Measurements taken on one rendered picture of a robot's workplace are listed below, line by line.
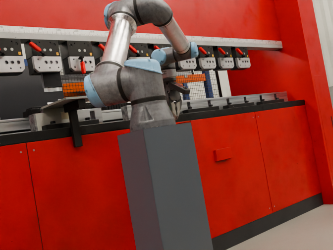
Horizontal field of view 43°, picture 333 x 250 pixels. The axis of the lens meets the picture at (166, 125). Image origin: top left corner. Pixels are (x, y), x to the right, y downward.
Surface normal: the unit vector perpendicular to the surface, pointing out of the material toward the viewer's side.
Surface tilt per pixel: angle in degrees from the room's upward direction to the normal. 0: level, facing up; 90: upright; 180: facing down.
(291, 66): 90
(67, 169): 90
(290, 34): 90
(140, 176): 90
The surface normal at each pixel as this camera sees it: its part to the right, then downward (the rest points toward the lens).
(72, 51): 0.65, -0.15
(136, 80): -0.32, 0.03
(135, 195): -0.83, 0.12
